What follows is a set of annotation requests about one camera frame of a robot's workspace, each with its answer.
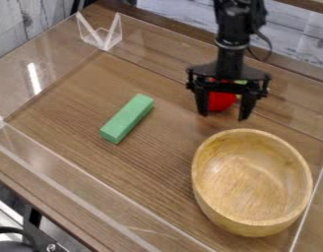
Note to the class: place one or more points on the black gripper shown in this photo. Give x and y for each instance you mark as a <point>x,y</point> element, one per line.
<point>254,90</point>

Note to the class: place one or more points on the red plush strawberry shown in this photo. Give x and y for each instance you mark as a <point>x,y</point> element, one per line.
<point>223,96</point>

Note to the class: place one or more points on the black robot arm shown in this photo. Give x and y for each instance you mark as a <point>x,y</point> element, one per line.
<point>239,19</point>

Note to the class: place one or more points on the wooden bowl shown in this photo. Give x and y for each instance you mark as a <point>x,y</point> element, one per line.
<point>251,182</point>

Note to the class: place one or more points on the green rectangular block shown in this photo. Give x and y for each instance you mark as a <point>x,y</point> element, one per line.
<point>127,118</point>

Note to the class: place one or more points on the clear acrylic tray walls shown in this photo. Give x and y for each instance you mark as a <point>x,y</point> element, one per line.
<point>123,196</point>

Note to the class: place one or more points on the black table leg bracket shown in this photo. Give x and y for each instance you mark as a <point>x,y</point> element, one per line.
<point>45,243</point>

